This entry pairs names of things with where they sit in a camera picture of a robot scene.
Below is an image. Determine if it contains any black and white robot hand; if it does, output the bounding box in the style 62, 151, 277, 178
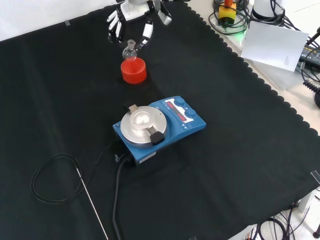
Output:
106, 0, 155, 52

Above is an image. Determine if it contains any clear round-bottom glass flask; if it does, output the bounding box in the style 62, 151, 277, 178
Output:
122, 39, 138, 61

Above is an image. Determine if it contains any orange ribbed flask stand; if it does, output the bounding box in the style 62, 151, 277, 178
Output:
120, 56, 148, 85

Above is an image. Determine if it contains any blue heater with steel plate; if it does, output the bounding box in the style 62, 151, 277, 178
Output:
112, 95, 208, 168

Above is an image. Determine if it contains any yellow emergency stop button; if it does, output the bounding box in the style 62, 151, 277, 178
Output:
217, 0, 238, 26

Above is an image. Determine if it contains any pale paper board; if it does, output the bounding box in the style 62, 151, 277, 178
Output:
240, 20, 310, 73

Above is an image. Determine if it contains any black bench cloth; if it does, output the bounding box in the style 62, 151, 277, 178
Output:
0, 1, 320, 240

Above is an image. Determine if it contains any black power adapter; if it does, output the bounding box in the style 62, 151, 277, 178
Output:
298, 43, 320, 66

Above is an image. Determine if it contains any steel temperature probe rod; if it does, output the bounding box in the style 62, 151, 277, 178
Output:
75, 169, 109, 240

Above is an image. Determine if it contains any clear tape strip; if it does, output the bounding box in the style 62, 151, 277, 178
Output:
310, 169, 320, 186

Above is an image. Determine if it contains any white table leg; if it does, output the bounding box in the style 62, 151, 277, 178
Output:
298, 188, 317, 214

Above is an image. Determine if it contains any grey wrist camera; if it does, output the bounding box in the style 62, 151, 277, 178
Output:
153, 0, 173, 26

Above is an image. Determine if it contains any thick black power cable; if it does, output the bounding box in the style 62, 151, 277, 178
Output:
111, 158, 131, 240

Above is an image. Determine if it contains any thin black probe cable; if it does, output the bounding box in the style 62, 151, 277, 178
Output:
30, 143, 113, 204

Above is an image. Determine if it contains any black coiled cable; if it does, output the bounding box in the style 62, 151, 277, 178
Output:
302, 80, 320, 109

